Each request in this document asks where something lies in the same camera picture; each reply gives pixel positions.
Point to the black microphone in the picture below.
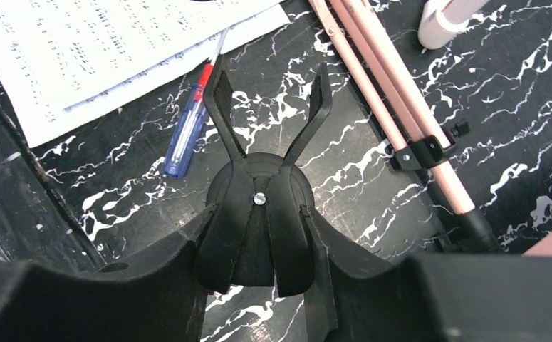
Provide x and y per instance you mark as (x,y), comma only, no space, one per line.
(257,235)

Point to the pink music stand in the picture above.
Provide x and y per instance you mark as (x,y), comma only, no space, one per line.
(452,133)

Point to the white PVC pipe frame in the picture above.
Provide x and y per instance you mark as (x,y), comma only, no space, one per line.
(442,20)

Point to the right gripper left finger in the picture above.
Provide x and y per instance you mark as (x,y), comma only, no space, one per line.
(151,295)

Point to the blue red screwdriver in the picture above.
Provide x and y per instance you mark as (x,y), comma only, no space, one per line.
(191,120)

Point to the sheet music page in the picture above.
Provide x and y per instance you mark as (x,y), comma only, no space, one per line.
(37,133)
(54,54)

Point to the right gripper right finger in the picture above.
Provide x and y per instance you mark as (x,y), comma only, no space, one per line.
(357,296)

